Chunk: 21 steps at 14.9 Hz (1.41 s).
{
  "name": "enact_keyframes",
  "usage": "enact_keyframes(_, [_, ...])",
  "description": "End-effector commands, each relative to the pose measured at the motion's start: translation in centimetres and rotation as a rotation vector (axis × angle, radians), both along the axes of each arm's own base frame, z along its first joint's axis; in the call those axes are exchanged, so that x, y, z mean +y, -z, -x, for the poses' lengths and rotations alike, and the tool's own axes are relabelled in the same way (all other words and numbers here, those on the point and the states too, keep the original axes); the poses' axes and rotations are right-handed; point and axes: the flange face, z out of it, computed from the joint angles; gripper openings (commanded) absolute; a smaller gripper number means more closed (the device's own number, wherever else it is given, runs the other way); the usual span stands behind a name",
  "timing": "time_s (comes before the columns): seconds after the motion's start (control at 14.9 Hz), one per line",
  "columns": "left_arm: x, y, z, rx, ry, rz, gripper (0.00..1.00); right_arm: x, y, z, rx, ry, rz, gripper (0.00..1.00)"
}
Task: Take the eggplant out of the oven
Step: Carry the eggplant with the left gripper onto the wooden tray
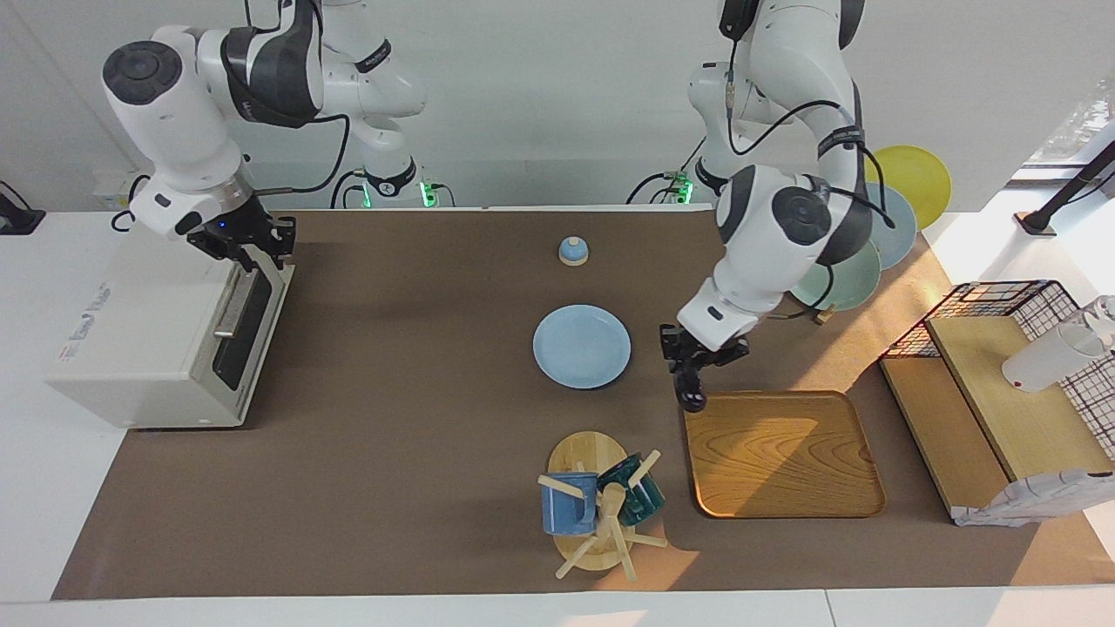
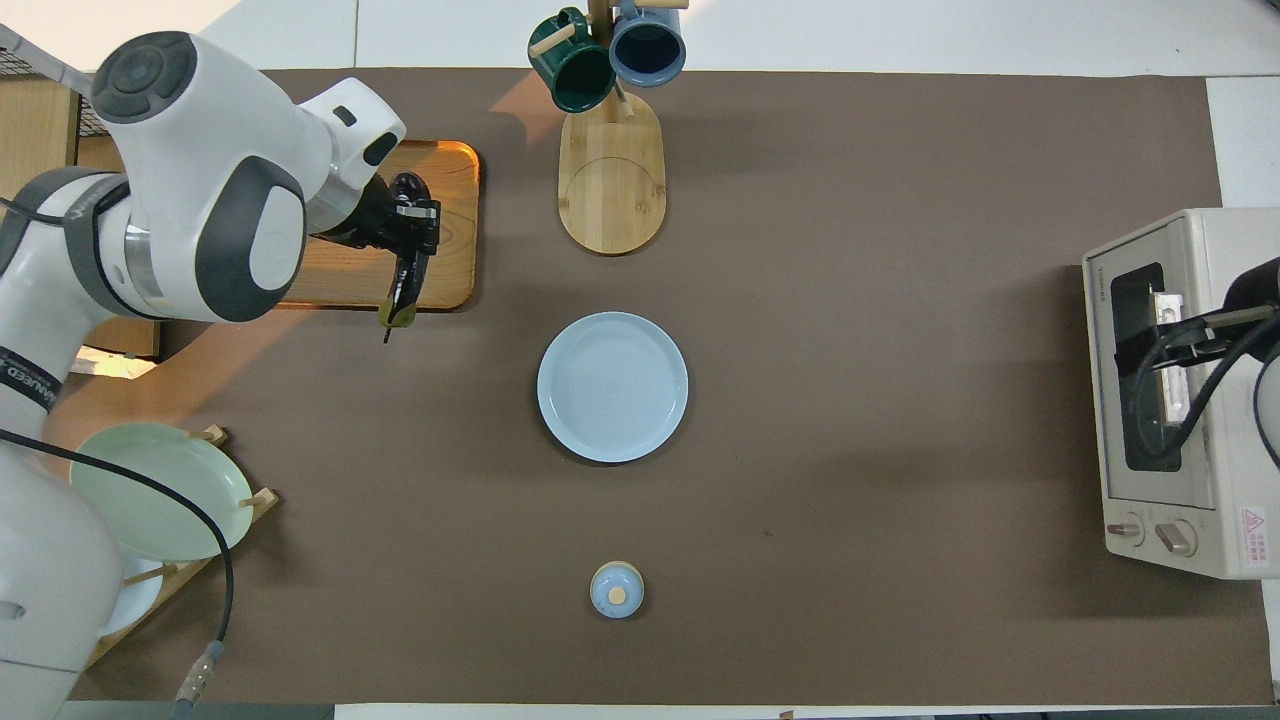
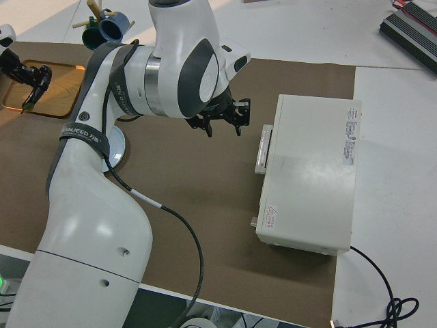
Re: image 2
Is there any wooden mug tree stand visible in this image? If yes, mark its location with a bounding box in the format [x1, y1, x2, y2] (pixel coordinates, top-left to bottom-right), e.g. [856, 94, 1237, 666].
[528, 0, 691, 257]

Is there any light blue racked plate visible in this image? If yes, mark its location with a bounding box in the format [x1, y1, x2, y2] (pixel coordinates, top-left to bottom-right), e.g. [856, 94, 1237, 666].
[98, 558, 166, 638]

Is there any glass oven door with handle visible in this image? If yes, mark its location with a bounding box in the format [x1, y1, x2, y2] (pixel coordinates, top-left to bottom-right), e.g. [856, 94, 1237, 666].
[1084, 222, 1217, 510]

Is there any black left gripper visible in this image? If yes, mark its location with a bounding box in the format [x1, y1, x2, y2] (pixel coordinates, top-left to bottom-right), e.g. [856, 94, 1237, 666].
[320, 176, 442, 258]

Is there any pale green plate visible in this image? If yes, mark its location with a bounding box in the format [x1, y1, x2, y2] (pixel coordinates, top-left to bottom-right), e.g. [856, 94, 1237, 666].
[69, 422, 255, 562]

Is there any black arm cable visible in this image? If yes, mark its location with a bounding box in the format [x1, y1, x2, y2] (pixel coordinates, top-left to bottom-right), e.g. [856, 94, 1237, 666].
[1128, 305, 1280, 467]
[0, 428, 236, 707]

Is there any white toaster oven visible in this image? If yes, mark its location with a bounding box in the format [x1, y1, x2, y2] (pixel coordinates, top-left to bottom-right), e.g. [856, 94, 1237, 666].
[1082, 208, 1280, 580]

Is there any brown table mat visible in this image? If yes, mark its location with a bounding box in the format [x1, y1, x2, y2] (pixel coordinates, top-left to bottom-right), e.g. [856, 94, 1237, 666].
[40, 68, 1273, 706]

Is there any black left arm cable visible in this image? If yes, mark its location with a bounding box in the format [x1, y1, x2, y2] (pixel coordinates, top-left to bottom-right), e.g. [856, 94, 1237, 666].
[0, 428, 236, 707]

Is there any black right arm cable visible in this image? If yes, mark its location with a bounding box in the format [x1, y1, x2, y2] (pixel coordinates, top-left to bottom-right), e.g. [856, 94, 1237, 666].
[1128, 305, 1280, 467]

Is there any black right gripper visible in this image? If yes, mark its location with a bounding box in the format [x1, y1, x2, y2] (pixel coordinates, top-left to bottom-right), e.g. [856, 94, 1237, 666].
[1130, 255, 1280, 373]

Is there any wooden plate rack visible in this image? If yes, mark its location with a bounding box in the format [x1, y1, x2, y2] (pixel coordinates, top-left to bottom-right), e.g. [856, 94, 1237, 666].
[85, 425, 280, 671]

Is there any blue mug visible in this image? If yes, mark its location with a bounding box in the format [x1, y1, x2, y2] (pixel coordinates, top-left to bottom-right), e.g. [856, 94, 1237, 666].
[608, 0, 688, 88]

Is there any dark green mug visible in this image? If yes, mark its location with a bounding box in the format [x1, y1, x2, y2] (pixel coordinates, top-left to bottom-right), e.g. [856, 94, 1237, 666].
[528, 8, 617, 113]

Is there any small blue bell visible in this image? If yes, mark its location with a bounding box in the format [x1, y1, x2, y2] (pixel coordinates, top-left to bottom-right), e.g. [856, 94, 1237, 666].
[589, 561, 646, 620]

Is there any light blue ribbed plate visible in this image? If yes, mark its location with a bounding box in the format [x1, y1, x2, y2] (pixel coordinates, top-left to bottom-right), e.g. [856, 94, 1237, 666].
[537, 312, 689, 464]

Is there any wooden serving tray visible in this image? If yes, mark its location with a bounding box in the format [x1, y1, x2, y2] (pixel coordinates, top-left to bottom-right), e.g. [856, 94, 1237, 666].
[228, 137, 482, 312]

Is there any wooden shelf with wire mesh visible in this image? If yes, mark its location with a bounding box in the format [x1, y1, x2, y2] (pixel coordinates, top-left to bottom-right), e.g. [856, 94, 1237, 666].
[0, 25, 171, 379]

